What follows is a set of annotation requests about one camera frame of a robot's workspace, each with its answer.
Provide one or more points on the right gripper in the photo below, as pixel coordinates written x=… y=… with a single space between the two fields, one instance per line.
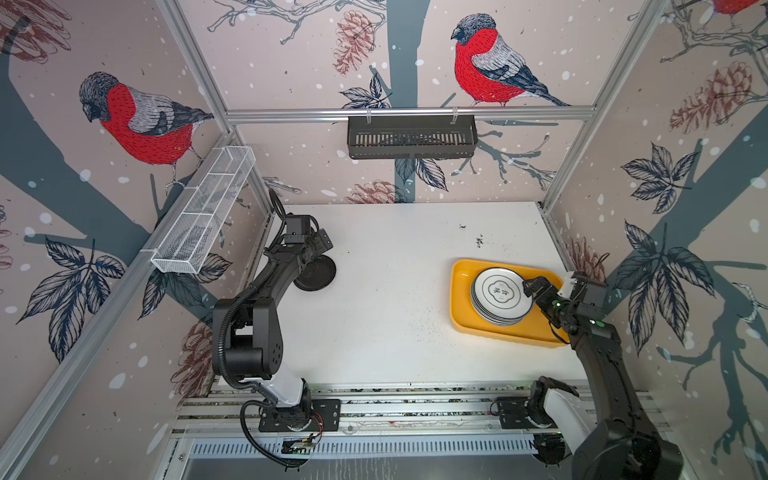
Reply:
x=545 y=295

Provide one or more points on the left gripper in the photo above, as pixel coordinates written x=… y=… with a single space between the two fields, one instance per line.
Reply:
x=320 y=242

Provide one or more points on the small black plate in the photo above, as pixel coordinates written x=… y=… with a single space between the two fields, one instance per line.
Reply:
x=317 y=274

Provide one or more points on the yellow plastic bin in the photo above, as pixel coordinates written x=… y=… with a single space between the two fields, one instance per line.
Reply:
x=534 y=329

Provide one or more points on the white plate grey emblem front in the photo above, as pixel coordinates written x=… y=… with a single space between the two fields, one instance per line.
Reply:
x=497 y=295

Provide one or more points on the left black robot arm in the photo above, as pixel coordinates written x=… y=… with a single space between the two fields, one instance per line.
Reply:
x=247 y=341

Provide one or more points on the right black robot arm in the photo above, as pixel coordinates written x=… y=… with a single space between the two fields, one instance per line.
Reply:
x=624 y=443

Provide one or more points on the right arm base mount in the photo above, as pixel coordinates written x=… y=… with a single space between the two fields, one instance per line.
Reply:
x=512 y=413

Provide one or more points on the white mesh wall shelf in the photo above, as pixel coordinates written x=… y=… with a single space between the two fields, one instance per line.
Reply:
x=193 y=233

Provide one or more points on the black wire wall basket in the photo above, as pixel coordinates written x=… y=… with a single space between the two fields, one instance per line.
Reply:
x=436 y=137

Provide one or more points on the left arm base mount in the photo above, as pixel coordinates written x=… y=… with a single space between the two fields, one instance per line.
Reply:
x=318 y=414

